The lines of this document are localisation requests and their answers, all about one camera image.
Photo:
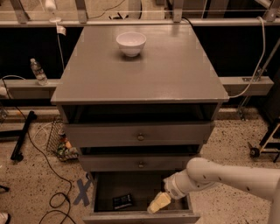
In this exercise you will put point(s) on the white gripper wrist block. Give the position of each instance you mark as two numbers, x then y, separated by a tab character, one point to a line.
171	189

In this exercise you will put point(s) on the dark blue rxbar wrapper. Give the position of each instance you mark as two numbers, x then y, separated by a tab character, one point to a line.
122	201

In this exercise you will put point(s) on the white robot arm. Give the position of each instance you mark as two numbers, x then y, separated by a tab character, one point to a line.
201	174

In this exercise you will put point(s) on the grey open bottom drawer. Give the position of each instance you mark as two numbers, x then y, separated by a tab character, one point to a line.
143	186

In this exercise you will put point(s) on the grey middle drawer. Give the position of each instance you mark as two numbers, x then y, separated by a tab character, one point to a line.
118	163

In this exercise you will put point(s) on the grey wooden drawer cabinet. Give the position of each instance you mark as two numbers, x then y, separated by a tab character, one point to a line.
170	81

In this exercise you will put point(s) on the grey top drawer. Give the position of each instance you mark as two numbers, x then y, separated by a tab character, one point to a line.
138	134

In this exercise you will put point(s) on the black metal stand bar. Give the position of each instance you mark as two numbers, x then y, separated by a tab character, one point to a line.
16	154

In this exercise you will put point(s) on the white ceramic bowl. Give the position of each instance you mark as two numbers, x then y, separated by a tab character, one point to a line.
131	43

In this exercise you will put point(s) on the clear plastic water bottle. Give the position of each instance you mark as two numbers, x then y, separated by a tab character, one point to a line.
38	72

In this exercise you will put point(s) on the white desk lamp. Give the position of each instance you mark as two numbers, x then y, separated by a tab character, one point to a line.
51	7

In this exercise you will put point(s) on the wire basket with items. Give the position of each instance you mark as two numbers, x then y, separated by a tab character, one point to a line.
58	143

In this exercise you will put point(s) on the black wheeled cart frame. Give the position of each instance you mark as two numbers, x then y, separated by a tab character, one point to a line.
269	144

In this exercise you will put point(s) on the grey metal rail beam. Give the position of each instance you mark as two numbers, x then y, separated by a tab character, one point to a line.
194	22

